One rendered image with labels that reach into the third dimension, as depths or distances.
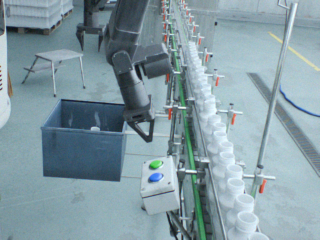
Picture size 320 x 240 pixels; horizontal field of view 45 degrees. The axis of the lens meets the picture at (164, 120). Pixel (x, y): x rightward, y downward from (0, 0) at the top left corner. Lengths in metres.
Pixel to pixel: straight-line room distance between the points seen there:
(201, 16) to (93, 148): 4.31
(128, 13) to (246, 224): 0.45
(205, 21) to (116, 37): 4.93
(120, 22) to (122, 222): 1.94
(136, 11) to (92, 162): 0.92
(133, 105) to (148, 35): 4.83
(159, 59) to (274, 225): 2.07
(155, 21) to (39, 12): 2.57
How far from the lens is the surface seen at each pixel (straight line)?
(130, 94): 0.87
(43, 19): 7.49
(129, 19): 0.77
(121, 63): 0.82
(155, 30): 5.67
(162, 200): 0.91
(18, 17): 7.61
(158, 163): 0.97
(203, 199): 1.07
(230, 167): 0.92
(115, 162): 1.56
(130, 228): 2.53
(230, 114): 1.45
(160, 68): 0.86
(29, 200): 2.80
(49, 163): 1.62
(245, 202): 0.83
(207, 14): 5.69
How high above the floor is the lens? 1.60
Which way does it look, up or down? 23 degrees down
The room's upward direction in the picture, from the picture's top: 6 degrees clockwise
